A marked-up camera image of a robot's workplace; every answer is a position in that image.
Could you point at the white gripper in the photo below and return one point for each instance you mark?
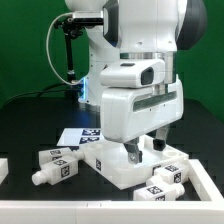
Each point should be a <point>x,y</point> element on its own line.
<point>126,114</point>

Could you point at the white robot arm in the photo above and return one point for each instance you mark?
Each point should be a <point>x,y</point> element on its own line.
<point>149,29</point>

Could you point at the marker sheet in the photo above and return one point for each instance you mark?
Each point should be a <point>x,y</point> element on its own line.
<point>77,136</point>

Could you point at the white block left edge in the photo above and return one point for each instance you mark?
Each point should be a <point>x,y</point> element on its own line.
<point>3,169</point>

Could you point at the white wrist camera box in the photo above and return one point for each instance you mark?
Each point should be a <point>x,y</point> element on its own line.
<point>133,73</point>

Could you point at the camera on black stand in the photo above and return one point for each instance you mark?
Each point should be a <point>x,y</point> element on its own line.
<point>72,26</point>

